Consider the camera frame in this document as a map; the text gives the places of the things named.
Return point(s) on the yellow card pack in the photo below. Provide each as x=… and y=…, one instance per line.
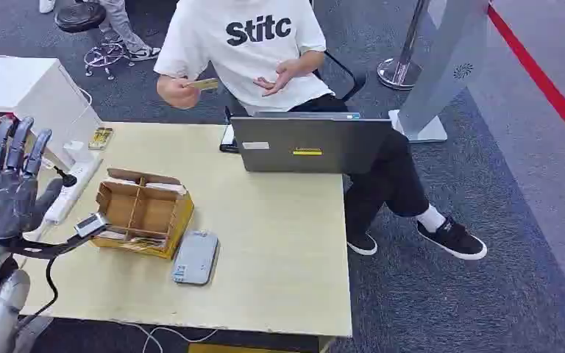
x=100, y=138

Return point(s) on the white power strip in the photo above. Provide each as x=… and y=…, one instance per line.
x=74, y=190

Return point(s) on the white cabinet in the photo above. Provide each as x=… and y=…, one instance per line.
x=24, y=92

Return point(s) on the person standing behind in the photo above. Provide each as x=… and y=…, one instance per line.
x=124, y=29

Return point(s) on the grey card reader device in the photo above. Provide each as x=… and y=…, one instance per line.
x=195, y=258

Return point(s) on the black office chair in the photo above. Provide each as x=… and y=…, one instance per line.
x=346, y=78

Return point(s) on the black stool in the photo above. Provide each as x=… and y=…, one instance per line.
x=85, y=24

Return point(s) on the person's left hand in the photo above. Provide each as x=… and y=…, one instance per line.
x=277, y=78

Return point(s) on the white charger block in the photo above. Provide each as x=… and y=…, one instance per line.
x=73, y=151

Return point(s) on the person's right hand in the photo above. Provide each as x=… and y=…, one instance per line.
x=177, y=95

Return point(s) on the white standing panel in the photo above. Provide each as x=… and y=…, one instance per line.
x=438, y=68

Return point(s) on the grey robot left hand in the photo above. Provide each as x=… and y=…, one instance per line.
x=0, y=200

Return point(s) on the white cards in box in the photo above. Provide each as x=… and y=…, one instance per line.
x=163, y=186

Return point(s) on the red floor tape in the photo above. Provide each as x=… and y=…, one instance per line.
x=541, y=78

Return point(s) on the wooden card box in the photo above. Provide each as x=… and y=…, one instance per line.
x=141, y=217

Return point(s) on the yellow card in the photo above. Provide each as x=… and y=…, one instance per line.
x=203, y=84

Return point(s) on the grey laptop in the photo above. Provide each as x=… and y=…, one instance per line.
x=307, y=146

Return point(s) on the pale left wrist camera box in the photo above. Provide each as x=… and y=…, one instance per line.
x=90, y=224

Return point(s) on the chrome stanchion post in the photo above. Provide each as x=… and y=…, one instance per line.
x=402, y=63

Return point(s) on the black power plug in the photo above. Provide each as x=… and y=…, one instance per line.
x=67, y=179

